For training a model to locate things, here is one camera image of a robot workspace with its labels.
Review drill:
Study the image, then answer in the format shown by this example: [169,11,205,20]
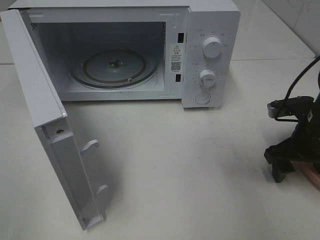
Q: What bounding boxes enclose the pink round plate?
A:
[298,162,320,190]

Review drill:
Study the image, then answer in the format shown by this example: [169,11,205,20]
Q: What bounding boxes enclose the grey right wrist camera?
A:
[267,96,314,122]

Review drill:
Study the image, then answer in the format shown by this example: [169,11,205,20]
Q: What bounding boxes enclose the round white door button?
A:
[195,92,211,105]

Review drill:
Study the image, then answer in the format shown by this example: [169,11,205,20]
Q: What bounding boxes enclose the white microwave oven body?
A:
[7,0,241,108]

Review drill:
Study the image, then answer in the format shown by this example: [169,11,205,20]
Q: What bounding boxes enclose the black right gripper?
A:
[264,99,320,183]

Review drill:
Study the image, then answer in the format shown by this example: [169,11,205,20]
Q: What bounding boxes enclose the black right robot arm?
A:
[264,96,320,183]

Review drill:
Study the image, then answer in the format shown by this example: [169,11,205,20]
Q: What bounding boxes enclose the lower white microwave knob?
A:
[199,69,217,88]

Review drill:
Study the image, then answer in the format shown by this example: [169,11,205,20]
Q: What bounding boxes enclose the white microwave knob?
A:
[202,36,222,59]
[199,69,217,88]

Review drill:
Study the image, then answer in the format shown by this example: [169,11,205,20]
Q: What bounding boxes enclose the upper white microwave knob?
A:
[202,36,222,59]

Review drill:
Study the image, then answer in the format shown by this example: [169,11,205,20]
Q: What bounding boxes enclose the white microwave door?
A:
[0,9,107,230]

